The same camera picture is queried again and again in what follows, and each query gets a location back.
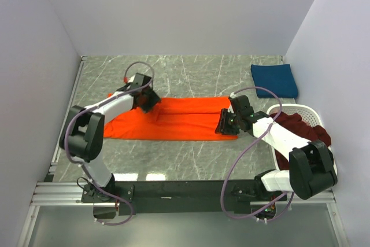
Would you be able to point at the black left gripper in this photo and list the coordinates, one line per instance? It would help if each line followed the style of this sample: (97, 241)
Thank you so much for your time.
(155, 99)

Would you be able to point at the white laundry basket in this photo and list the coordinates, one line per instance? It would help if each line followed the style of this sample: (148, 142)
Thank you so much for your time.
(308, 114)

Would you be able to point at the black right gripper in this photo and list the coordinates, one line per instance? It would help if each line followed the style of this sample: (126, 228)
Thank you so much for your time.
(222, 127)

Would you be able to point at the aluminium frame rail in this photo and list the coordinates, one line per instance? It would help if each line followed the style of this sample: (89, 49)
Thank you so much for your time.
(70, 194)

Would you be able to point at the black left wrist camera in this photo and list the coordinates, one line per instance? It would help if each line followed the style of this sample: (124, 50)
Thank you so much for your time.
(139, 80)

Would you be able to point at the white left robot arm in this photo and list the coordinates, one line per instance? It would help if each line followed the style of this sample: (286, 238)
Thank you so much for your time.
(82, 136)

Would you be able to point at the dark maroon t shirt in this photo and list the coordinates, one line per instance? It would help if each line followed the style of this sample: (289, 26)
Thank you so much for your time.
(299, 127)

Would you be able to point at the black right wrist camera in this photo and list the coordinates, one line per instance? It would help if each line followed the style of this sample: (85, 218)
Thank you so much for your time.
(241, 105)

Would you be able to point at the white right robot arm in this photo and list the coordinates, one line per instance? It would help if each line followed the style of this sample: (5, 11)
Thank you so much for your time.
(311, 167)

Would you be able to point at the folded blue t shirt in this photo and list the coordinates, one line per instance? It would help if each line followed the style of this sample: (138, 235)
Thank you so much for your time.
(275, 78)

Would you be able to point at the orange t shirt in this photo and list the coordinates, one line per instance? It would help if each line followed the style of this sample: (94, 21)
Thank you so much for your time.
(173, 119)

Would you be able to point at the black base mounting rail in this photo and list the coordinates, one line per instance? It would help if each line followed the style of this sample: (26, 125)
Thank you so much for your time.
(145, 197)

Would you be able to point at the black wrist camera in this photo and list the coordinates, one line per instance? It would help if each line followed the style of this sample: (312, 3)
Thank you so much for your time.
(139, 80)
(241, 105)

